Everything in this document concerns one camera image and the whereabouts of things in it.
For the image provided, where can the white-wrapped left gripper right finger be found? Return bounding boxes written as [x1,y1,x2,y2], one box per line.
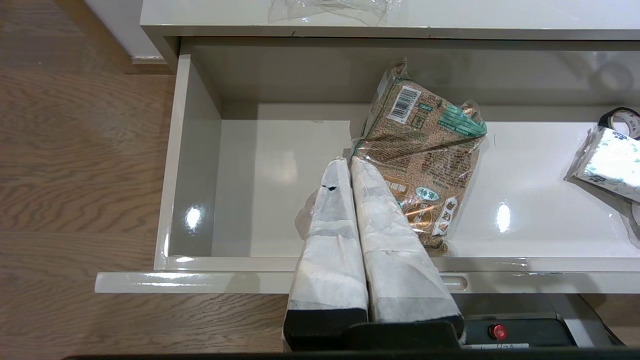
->
[350,156,466,335]

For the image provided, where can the white slippers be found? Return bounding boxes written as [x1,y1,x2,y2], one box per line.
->
[620,200,640,249]
[267,0,403,26]

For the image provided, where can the brown printed snack bag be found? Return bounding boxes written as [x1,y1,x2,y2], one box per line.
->
[351,60,488,256]

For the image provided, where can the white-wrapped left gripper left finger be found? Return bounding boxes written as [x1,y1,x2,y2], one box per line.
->
[282,156,369,351]

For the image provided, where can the white soft tissue pack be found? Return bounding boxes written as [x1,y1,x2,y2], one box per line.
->
[565,126,640,203]

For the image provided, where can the black tape roll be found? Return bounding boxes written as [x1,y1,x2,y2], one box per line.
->
[598,107,640,141]

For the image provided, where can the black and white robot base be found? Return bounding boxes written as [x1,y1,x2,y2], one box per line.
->
[460,295,626,349]

